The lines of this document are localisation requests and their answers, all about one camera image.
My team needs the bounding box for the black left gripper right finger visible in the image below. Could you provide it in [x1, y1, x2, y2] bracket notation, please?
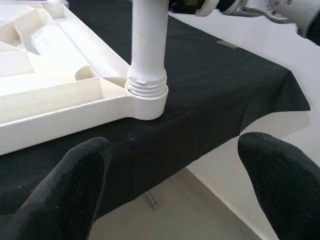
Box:
[237, 131, 320, 240]

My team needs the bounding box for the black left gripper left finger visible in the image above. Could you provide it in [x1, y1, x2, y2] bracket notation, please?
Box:
[0, 136, 112, 240]

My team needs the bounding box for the white plastic table leg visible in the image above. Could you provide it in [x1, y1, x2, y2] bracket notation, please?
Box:
[126, 0, 169, 97]

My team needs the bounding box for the white plastic children table top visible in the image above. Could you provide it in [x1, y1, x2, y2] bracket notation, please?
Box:
[0, 0, 169, 156]

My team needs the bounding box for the small grey tape piece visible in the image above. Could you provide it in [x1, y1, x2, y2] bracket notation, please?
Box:
[215, 39, 239, 50]

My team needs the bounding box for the black table cloth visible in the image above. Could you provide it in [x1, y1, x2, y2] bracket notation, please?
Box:
[0, 0, 312, 222]

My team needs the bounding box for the grey metal table leg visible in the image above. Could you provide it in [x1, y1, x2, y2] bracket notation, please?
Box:
[146, 191, 160, 212]

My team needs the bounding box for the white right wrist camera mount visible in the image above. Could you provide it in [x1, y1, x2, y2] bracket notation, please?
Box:
[194, 0, 221, 18]

